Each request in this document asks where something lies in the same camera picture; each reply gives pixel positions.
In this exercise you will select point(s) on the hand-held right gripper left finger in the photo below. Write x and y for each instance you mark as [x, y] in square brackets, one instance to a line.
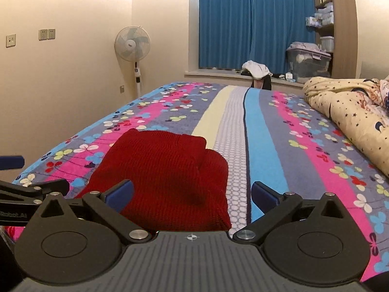
[121, 192]

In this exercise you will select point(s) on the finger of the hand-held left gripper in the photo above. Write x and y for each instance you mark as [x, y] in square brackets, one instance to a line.
[12, 162]
[33, 188]

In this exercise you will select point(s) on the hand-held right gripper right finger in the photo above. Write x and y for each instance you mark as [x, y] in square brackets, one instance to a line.
[263, 195]

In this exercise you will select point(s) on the red knitted sweater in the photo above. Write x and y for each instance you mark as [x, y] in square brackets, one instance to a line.
[170, 173]

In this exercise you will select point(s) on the pile of white and dark clothes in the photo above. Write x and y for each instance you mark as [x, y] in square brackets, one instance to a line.
[256, 70]

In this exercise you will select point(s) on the floral striped bed sheet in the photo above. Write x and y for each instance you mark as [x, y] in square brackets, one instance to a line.
[249, 140]

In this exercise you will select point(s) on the cream star print quilt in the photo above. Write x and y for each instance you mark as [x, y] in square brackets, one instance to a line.
[349, 112]

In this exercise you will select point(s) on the white window sill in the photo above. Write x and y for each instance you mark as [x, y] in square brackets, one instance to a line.
[212, 74]

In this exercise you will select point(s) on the clear plastic storage bin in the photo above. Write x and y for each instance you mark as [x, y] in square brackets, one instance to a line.
[308, 64]

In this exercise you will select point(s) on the white standing fan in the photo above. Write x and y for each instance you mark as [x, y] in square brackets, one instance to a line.
[132, 42]

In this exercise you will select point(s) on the white plastic shelf box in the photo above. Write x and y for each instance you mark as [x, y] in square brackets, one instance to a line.
[327, 43]

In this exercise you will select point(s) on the blue curtain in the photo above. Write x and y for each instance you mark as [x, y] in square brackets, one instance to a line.
[243, 21]

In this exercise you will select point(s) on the wooden bookshelf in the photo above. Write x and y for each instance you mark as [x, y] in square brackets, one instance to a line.
[345, 27]

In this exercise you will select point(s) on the stack of white packets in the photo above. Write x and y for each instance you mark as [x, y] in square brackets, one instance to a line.
[322, 16]

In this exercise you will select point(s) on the beige wall socket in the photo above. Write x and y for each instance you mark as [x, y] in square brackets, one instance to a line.
[43, 34]
[51, 34]

